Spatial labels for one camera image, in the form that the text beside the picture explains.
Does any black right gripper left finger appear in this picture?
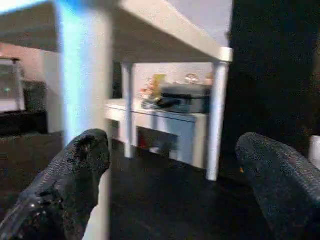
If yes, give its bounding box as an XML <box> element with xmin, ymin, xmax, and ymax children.
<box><xmin>0</xmin><ymin>128</ymin><xmax>111</xmax><ymax>240</ymax></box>

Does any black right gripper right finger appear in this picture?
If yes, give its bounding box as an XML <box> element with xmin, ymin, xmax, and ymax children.
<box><xmin>235</xmin><ymin>132</ymin><xmax>320</xmax><ymax>240</ymax></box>

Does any white plastic table top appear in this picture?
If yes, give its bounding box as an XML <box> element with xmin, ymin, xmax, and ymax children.
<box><xmin>0</xmin><ymin>0</ymin><xmax>235</xmax><ymax>64</ymax></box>

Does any black mat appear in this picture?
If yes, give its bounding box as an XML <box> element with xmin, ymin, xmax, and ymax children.
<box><xmin>0</xmin><ymin>131</ymin><xmax>320</xmax><ymax>240</ymax></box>

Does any white cabinet with glass doors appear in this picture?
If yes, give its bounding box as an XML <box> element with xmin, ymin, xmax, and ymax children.
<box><xmin>104</xmin><ymin>98</ymin><xmax>209</xmax><ymax>171</ymax></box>

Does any grey bag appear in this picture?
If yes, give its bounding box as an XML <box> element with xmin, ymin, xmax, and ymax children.
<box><xmin>159</xmin><ymin>83</ymin><xmax>213</xmax><ymax>115</ymax></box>

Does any yellow carton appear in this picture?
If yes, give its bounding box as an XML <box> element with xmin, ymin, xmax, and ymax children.
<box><xmin>152</xmin><ymin>73</ymin><xmax>168</xmax><ymax>99</ymax></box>

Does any small beige object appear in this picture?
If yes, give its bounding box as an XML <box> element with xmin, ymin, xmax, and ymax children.
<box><xmin>185</xmin><ymin>72</ymin><xmax>201</xmax><ymax>84</ymax></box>

